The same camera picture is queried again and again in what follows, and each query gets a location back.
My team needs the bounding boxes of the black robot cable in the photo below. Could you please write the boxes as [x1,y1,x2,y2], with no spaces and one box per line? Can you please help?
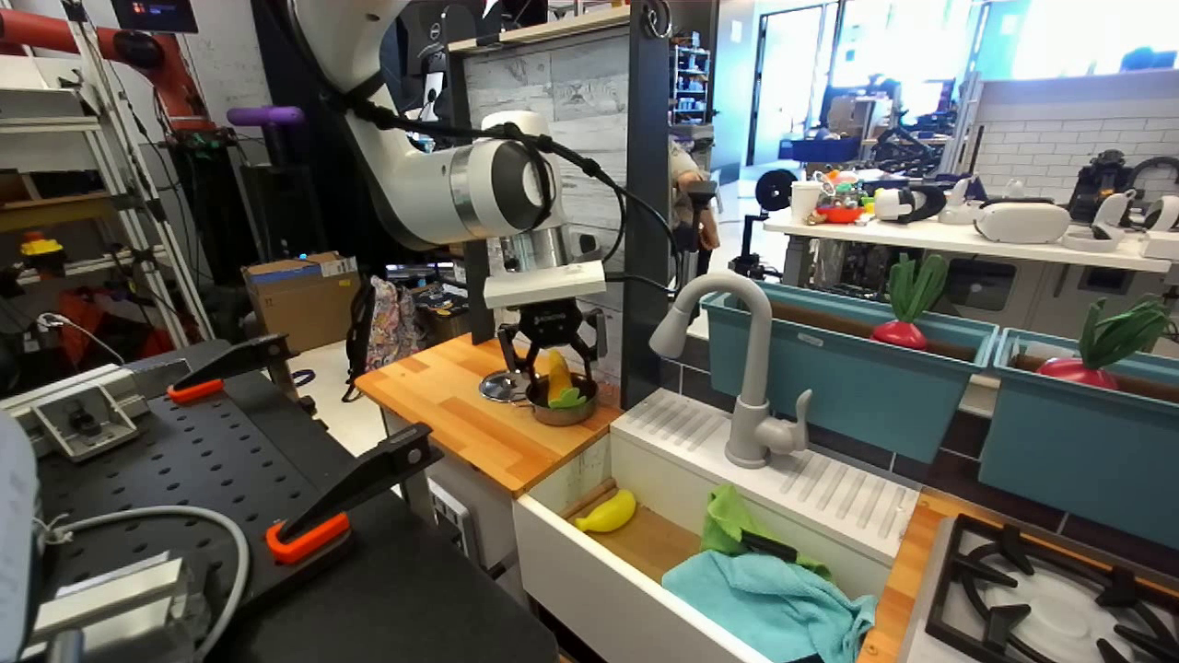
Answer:
[346,98,679,299]

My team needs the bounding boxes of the black clamp orange tip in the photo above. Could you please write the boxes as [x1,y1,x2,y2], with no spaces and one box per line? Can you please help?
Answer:
[163,332,298,409]
[262,420,443,567]

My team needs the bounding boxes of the grey toy faucet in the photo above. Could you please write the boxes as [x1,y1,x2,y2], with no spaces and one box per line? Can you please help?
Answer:
[644,269,817,473]

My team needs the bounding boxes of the grey cable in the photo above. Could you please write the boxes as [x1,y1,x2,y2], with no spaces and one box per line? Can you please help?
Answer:
[42,502,254,656]

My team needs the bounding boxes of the green cloth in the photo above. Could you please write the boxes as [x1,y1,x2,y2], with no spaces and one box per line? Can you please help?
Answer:
[701,484,834,584]

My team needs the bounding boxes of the grey stone-look back panel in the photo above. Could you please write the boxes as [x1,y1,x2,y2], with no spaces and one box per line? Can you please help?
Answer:
[456,30,642,347]

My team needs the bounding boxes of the red toy radish green leaves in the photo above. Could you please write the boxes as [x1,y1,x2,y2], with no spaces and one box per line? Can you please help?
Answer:
[871,250,955,350]
[1037,296,1173,395]

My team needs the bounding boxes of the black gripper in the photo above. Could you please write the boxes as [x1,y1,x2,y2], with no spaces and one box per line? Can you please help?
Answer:
[492,296,609,409]

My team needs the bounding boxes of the patterned bag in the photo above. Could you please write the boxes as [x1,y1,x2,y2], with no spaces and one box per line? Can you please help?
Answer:
[346,277,421,403]

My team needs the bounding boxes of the small metal pot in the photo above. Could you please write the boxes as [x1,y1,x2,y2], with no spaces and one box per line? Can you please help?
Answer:
[524,382,604,430]

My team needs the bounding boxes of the wooden counter white cabinet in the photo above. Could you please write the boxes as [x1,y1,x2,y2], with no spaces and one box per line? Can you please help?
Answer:
[355,330,621,574]

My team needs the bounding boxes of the yellow toy carrot green leaves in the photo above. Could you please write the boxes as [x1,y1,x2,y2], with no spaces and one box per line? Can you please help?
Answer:
[527,350,588,417]

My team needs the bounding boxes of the cardboard box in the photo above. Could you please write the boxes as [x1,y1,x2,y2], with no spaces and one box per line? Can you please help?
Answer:
[239,250,366,363]

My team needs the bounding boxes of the grey toy stove black burners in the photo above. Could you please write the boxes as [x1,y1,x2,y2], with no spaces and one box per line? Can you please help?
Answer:
[900,513,1179,663]

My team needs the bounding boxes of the metal bracket plate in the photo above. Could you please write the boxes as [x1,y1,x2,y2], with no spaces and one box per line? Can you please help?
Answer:
[31,382,144,465]

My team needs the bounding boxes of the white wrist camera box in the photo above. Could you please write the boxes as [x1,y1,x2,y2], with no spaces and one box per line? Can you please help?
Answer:
[478,260,609,311]

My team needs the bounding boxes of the black upright post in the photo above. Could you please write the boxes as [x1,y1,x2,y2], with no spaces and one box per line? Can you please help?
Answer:
[621,0,679,409]

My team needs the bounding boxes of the teal planter box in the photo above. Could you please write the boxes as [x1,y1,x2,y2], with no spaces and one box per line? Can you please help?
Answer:
[975,325,1179,552]
[701,283,1001,470]

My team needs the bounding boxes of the white toy sink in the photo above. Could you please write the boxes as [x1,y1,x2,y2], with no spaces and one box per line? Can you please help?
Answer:
[512,386,925,663]

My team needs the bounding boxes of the white background table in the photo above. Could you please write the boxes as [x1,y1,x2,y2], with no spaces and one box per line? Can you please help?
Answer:
[763,206,1179,277]

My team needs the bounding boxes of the yellow toy banana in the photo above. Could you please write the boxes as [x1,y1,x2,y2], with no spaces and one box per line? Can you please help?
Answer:
[571,486,642,537]

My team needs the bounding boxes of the black perforated board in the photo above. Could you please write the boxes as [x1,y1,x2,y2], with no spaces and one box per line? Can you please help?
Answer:
[0,344,566,663]

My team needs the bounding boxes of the blue cloth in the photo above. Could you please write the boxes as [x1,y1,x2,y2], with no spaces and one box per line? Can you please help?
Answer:
[661,551,878,663]

